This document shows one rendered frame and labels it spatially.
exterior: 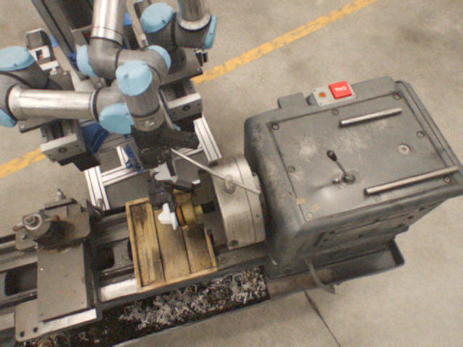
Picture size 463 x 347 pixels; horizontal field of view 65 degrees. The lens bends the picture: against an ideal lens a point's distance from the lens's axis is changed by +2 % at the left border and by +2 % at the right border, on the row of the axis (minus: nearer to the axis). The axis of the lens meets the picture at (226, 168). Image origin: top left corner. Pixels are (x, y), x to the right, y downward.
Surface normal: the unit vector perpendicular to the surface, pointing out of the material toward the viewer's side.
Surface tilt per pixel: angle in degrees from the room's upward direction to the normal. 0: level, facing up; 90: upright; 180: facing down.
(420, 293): 0
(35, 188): 0
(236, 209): 30
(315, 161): 0
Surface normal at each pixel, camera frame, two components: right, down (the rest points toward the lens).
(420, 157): -0.04, -0.44
